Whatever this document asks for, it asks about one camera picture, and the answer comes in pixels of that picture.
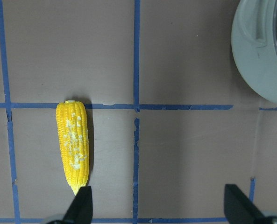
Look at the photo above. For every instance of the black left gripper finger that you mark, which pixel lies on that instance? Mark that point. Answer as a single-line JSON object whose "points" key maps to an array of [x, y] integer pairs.
{"points": [[238, 209]]}

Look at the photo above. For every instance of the yellow plastic corn cob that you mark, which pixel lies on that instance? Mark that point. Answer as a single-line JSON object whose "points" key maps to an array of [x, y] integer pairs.
{"points": [[72, 128]]}

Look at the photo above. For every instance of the pale green cooking pot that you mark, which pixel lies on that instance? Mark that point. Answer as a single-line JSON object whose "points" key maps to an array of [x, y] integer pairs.
{"points": [[253, 46]]}

